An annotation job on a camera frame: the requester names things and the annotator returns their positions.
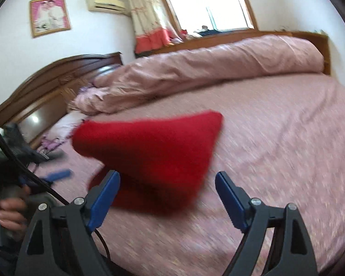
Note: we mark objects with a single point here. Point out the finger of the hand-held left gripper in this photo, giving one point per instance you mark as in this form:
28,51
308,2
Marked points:
53,155
59,175

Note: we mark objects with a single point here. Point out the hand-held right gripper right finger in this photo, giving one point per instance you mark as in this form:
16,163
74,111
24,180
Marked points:
233,198

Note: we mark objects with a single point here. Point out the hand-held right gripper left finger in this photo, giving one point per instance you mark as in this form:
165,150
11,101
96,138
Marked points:
103,198

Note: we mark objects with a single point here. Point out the red knit cardigan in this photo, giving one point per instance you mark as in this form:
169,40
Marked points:
161,155

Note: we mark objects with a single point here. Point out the clothes pile on sill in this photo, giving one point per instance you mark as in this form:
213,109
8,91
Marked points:
202,31

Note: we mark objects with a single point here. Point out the person's left hand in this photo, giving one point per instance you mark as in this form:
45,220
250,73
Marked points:
10,210

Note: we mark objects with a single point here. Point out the purple patterned cloth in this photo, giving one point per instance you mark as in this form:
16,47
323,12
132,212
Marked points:
50,144

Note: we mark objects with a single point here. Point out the white pink pillow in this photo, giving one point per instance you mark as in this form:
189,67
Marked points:
66,126

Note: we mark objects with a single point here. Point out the bed with pink floral sheet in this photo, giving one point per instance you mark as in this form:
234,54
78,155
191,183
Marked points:
276,155

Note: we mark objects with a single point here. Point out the dark wooden headboard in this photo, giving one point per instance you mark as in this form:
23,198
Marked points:
46,86

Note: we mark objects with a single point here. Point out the pink floral quilt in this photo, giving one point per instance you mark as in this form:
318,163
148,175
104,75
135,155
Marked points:
207,63

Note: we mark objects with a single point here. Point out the cream and red curtain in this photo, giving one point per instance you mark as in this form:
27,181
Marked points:
149,17

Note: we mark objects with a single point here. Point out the wooden window cabinet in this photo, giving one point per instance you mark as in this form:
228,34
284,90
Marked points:
319,46

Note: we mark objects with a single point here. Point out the wooden framed window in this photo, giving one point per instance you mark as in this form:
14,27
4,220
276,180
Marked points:
207,3

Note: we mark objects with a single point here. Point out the framed wall photo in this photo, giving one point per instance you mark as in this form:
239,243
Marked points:
50,17

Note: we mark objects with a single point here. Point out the wall air conditioner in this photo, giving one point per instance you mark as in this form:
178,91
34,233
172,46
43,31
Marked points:
106,4

